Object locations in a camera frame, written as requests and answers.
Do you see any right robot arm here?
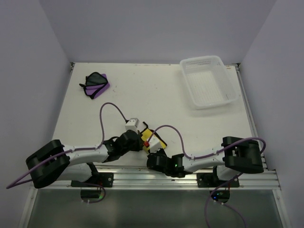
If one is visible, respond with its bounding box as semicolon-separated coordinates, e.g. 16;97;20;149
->
147;136;266;187

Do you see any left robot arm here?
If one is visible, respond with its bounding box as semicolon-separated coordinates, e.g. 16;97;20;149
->
26;130;143;189

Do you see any purple grey towel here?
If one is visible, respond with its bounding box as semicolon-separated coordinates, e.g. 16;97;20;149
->
79;72;110;100

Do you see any white plastic basket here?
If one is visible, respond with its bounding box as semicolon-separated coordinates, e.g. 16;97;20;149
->
180;56;238;110

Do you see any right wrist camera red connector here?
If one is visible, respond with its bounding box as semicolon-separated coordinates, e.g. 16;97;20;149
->
143;136;163;153

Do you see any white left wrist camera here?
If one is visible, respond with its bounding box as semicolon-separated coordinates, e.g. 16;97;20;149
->
125;118;140;133

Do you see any right black base bracket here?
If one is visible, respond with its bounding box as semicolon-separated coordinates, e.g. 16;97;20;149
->
196;173;240;188

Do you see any black base bracket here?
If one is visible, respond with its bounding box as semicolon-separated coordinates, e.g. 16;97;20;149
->
196;173;240;188
71;172;114;188

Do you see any aluminium mounting rail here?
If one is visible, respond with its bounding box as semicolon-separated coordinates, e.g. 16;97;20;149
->
30;166;281;190

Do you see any left black base bracket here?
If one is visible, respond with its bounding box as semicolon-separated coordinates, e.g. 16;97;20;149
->
71;172;114;188

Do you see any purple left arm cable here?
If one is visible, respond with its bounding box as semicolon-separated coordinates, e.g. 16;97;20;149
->
6;102;130;190

